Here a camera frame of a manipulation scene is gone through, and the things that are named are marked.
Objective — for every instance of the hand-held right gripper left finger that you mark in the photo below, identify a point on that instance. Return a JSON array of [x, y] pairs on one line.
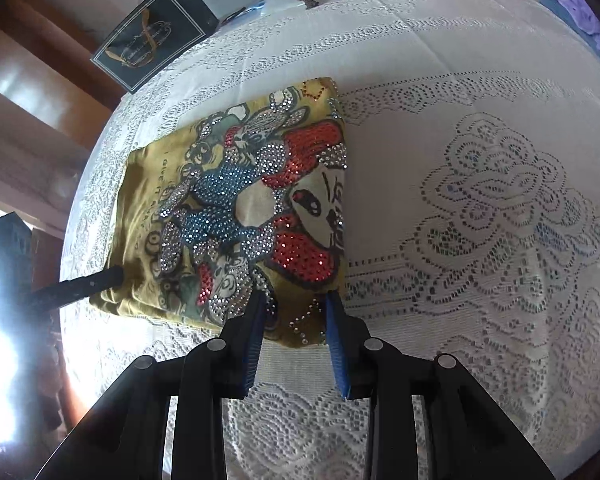
[[205, 400]]

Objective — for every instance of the white lace tablecloth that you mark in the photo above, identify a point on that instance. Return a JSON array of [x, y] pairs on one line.
[[480, 185]]

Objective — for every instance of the mustard yellow rhinestone t-shirt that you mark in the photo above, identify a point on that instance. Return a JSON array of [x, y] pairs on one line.
[[220, 200]]

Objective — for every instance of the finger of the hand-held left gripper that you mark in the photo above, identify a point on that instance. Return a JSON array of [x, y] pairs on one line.
[[80, 286]]

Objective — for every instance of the blue plastic item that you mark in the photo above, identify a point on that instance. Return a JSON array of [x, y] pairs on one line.
[[257, 7]]

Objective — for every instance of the purple cloth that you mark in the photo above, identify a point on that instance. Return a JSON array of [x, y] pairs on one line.
[[580, 15]]

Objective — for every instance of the black gift bag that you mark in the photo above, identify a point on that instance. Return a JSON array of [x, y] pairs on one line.
[[150, 35]]

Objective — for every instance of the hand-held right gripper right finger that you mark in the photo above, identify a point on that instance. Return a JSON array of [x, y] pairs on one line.
[[380, 400]]

